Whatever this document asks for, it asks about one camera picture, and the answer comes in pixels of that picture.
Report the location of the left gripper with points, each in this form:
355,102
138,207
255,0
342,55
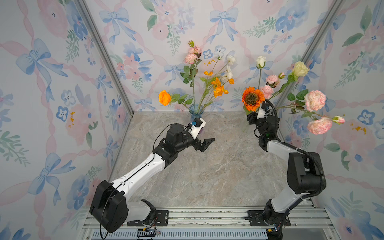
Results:
203,146

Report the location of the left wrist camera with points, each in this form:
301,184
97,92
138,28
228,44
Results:
195,127

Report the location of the pink rose flower stem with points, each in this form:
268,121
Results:
192,59

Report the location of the large orange ranunculus stem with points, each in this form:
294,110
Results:
165,99

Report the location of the white rosebud stem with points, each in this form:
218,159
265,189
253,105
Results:
261,62

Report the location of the left corner aluminium post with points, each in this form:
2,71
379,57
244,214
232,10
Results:
90,23

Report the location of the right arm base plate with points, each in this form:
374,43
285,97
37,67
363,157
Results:
258,218

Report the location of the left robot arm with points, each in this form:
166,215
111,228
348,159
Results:
111,205

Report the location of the aluminium front rail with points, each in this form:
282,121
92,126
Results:
305,222

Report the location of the dark orange flower stem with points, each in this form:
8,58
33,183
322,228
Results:
252,99

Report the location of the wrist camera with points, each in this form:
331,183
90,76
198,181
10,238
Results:
263,111
195,127

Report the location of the corner aluminium post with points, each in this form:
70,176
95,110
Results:
90,23
297,28

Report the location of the blue purple glass vase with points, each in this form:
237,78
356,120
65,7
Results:
196,111

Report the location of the orange poppy flower stem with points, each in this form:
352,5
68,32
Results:
207,75

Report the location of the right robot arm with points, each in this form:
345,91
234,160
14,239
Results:
305,174

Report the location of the white flower stem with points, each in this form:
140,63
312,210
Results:
228,69

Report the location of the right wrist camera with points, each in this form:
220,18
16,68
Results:
263,111

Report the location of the right corner aluminium post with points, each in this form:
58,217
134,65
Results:
297,28

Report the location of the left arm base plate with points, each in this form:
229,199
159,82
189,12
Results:
157,218

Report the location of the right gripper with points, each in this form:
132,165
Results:
252,117

